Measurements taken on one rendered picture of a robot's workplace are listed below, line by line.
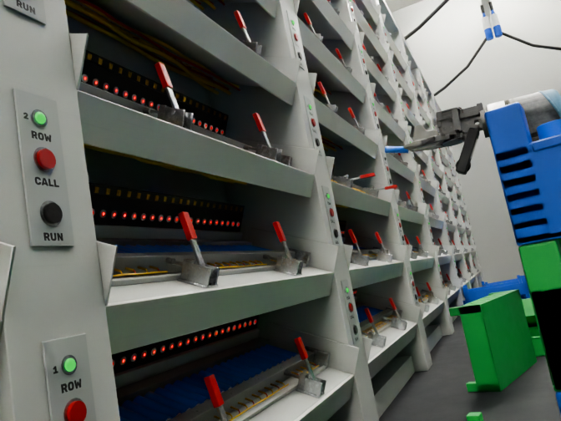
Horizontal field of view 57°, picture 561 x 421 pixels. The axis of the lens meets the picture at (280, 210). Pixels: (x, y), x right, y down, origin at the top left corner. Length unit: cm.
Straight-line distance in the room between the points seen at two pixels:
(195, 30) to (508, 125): 53
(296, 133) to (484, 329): 65
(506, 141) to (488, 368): 106
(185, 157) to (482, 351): 93
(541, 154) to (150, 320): 36
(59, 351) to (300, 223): 68
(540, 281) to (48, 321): 33
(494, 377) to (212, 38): 98
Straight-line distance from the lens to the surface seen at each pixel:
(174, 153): 61
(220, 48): 82
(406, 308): 168
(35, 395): 41
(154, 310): 51
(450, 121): 140
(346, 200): 123
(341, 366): 101
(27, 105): 45
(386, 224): 168
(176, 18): 73
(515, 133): 32
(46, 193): 44
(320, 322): 101
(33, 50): 48
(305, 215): 101
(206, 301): 59
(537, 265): 32
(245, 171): 76
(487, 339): 133
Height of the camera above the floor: 32
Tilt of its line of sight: 9 degrees up
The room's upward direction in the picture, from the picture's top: 11 degrees counter-clockwise
